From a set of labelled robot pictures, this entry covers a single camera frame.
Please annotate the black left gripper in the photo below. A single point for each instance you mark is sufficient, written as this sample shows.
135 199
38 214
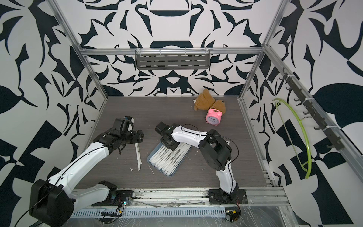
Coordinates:
139 136

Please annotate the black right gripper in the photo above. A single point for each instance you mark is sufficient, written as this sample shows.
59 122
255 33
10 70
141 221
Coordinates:
171 147

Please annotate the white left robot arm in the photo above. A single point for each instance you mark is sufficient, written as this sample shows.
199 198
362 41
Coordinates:
53 201

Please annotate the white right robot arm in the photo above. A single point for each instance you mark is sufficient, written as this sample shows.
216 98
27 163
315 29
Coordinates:
213 147

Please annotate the blue storage tray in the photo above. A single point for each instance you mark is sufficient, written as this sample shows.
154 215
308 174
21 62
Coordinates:
167 161

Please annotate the left pile wrapped straw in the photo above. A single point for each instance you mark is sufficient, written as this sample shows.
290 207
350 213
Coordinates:
139 162

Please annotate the brown teddy bear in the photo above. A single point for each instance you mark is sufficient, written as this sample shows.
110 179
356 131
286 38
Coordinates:
205 102

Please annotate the pink alarm clock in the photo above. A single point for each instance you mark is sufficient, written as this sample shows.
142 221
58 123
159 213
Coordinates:
213 117

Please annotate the green clothes hanger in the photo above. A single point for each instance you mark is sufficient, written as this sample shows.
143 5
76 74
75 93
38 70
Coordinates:
307 165

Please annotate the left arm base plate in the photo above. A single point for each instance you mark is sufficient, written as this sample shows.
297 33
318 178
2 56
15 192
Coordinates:
116 198

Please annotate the grey wall shelf rack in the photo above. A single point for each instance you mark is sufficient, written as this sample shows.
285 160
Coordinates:
173 59

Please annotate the white cable duct strip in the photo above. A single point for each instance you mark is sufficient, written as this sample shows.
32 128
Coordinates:
169 212

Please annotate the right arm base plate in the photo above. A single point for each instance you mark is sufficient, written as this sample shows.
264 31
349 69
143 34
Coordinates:
218 196

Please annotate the black wall hook rail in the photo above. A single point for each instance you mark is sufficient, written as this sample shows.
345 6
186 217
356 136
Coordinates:
312 111

